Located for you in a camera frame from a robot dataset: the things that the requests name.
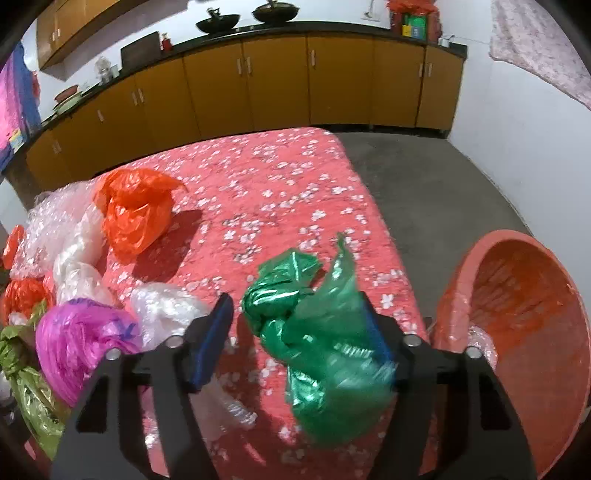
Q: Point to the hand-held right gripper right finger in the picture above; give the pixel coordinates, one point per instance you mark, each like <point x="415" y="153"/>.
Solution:
<point x="377" y="330"/>

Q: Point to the large orange plastic bag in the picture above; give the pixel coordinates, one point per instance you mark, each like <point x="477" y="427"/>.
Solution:
<point x="134" y="212"/>

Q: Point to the small orange plastic bag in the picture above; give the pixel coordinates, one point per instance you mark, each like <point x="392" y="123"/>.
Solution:
<point x="25" y="295"/>
<point x="13" y="244"/>

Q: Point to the large black wok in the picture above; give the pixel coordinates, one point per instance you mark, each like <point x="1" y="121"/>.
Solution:
<point x="274" y="13"/>

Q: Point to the magenta plastic bag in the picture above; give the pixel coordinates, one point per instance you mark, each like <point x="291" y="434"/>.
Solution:
<point x="78" y="341"/>

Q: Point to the dark green plastic bag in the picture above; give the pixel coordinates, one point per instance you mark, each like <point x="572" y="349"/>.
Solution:
<point x="323" y="369"/>

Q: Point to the green bowl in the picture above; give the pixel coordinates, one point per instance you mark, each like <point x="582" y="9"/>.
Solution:
<point x="64" y="107"/>

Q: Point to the yellow wall cabinet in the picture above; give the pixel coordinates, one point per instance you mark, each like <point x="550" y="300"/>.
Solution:
<point x="69" y="27"/>

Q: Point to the red bottle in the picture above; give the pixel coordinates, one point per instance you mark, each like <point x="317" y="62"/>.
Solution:
<point x="166" y="44"/>

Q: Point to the clear plastic wrap piece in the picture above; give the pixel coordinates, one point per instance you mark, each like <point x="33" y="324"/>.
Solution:
<point x="480" y="344"/>

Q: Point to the dark cutting board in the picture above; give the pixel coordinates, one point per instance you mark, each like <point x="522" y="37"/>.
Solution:
<point x="138" y="50"/>

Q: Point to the olive green plastic bag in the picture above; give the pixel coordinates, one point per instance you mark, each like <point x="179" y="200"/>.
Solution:
<point x="32" y="397"/>

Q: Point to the pink floral hanging cloth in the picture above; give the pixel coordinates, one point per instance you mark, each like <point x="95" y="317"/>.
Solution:
<point x="535" y="41"/>

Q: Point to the clear crumpled plastic bag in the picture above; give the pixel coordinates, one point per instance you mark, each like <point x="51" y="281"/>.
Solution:
<point x="231" y="410"/>
<point x="161" y="309"/>
<point x="46" y="221"/>

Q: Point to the green and yellow box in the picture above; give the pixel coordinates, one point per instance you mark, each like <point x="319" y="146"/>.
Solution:
<point x="413" y="26"/>

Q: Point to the small black wok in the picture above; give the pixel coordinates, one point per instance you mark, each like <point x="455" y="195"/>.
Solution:
<point x="217" y="22"/>

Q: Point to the white translucent plastic bag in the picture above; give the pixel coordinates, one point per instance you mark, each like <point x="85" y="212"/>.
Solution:
<point x="78" y="263"/>

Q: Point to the white cup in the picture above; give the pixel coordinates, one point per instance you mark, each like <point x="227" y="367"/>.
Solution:
<point x="444" y="42"/>

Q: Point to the pink and blue blanket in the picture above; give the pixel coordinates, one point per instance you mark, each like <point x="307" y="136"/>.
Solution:
<point x="14" y="101"/>

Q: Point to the yellow kitchen base cabinet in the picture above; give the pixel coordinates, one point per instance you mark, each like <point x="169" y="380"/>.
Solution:
<point x="277" y="83"/>

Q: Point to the glass jar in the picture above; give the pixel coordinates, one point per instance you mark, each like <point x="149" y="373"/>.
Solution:
<point x="105" y="70"/>

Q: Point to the red bowl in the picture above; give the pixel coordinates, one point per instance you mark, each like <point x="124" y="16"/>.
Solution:
<point x="69" y="94"/>

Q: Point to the red floral blanket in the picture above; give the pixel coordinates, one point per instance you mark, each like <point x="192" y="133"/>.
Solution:
<point x="277" y="194"/>

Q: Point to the red bag on counter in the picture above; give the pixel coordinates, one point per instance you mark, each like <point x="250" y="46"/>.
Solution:
<point x="431" y="23"/>

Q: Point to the red plastic basket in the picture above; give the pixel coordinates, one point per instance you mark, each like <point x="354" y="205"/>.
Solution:
<point x="531" y="323"/>

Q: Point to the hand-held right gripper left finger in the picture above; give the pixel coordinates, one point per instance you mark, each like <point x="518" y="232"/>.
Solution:
<point x="212" y="341"/>

